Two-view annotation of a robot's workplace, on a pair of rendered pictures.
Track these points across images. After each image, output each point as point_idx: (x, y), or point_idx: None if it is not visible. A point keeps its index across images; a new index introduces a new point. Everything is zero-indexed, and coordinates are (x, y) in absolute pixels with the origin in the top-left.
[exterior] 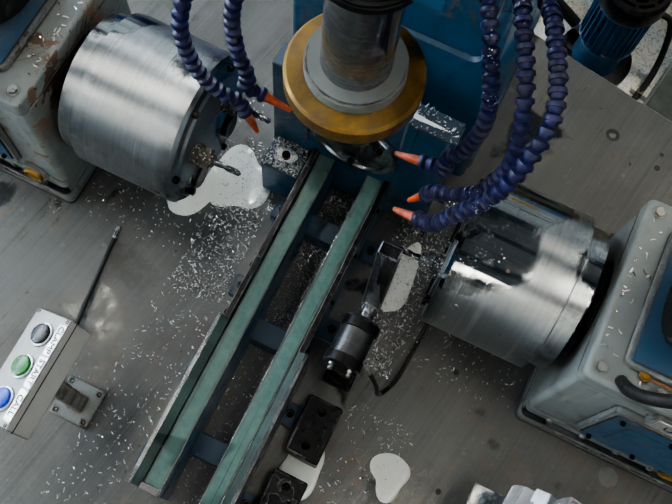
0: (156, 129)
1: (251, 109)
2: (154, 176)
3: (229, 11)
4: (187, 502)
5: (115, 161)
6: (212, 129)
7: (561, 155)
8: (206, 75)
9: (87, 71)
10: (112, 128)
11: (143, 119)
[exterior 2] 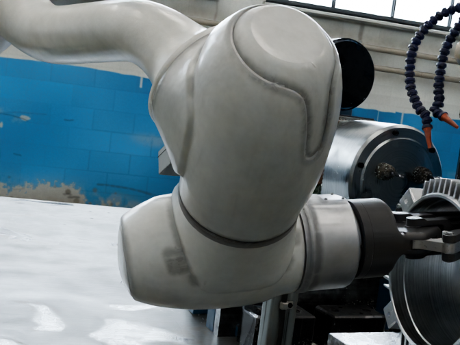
0: (367, 131)
1: (432, 125)
2: (349, 157)
3: (443, 43)
4: (205, 320)
5: (331, 157)
6: (400, 181)
7: None
8: (414, 89)
9: (348, 121)
10: (343, 135)
11: (363, 129)
